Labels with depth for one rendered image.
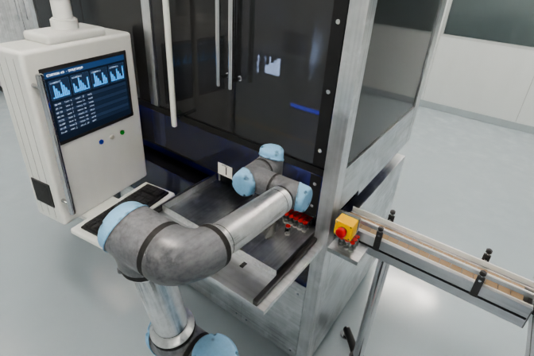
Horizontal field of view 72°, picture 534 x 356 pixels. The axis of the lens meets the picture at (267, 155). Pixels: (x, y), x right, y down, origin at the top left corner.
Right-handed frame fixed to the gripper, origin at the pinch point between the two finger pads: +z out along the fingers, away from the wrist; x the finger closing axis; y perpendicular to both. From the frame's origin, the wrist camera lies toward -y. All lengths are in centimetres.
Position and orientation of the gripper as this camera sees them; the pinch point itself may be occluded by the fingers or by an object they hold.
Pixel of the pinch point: (268, 234)
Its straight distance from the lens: 132.5
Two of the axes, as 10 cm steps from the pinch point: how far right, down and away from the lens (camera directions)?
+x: 8.1, 3.2, -4.9
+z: -0.6, 8.8, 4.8
